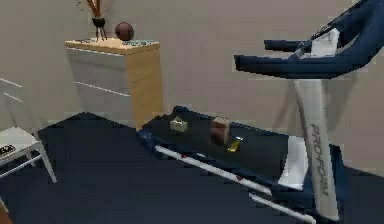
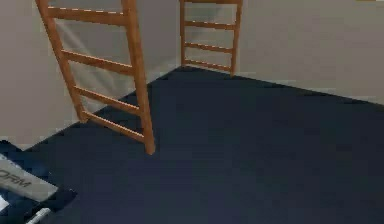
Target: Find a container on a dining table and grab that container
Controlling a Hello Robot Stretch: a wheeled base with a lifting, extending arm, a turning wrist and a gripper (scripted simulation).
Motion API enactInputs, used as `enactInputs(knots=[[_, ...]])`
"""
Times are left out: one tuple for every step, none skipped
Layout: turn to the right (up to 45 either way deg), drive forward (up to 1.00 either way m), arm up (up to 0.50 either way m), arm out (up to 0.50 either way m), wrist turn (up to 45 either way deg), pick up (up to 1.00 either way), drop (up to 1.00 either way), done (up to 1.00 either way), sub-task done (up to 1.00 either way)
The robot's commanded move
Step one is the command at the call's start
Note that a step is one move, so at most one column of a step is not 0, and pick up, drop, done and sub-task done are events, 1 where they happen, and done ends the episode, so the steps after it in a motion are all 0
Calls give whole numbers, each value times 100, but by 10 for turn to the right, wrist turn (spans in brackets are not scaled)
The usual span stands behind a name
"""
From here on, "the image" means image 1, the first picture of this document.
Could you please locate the flat teal book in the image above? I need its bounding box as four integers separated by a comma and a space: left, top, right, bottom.
121, 39, 160, 47

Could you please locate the dark red ball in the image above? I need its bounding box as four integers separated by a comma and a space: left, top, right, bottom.
114, 21, 135, 42

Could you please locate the small yellow flat object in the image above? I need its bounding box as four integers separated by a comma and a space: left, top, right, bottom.
227, 135, 244, 153

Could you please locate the blue and white treadmill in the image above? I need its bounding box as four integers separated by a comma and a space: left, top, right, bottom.
136, 0, 384, 224

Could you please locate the black remote control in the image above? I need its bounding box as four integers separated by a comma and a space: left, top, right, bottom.
0, 144, 17, 157

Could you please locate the wooden chest of drawers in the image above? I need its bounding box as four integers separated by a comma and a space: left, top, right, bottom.
64, 37, 164, 131

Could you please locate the white chair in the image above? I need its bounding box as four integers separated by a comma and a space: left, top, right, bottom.
0, 77, 58, 184

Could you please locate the black vase with reeds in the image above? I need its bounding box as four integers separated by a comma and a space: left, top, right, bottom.
77, 0, 109, 42

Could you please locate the small pale green box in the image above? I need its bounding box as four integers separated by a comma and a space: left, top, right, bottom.
169, 116, 189, 133

